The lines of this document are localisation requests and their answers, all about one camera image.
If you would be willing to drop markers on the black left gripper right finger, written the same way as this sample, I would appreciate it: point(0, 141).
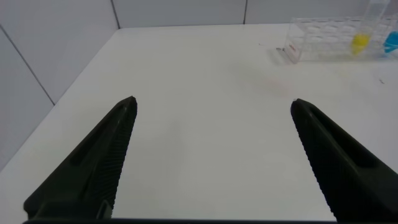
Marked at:
point(345, 168)

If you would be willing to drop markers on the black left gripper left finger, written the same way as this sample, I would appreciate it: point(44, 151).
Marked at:
point(93, 165)

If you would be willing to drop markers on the test tube with blue pigment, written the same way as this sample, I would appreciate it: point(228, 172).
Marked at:
point(392, 42)

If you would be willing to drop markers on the test tube with yellow pigment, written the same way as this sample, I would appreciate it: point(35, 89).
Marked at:
point(360, 42)

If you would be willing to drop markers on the clear acrylic test tube rack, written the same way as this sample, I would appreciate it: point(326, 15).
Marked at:
point(323, 40)

